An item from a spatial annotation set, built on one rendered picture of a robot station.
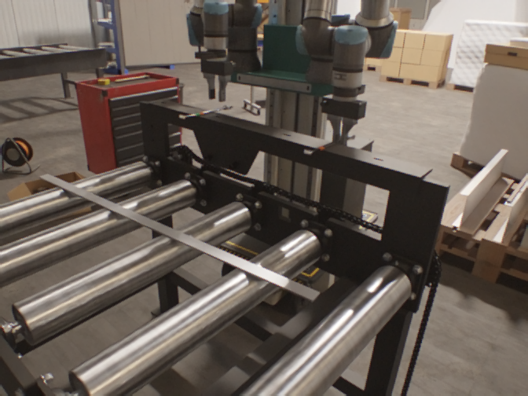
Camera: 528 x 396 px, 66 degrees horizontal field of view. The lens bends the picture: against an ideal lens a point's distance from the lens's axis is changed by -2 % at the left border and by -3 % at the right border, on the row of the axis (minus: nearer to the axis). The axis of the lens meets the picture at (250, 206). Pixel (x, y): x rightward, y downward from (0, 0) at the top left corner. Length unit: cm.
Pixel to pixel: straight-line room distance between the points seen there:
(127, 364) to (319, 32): 109
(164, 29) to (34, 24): 623
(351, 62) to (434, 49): 819
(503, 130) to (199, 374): 360
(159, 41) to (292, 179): 397
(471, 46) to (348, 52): 816
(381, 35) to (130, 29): 446
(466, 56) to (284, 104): 740
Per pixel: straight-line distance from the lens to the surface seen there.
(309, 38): 142
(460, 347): 247
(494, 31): 931
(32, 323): 113
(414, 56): 955
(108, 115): 347
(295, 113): 225
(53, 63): 658
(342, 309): 105
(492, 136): 467
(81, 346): 235
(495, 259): 296
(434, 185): 117
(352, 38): 128
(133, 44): 593
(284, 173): 238
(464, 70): 946
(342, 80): 129
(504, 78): 455
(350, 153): 128
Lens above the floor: 158
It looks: 27 degrees down
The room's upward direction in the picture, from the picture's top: 1 degrees clockwise
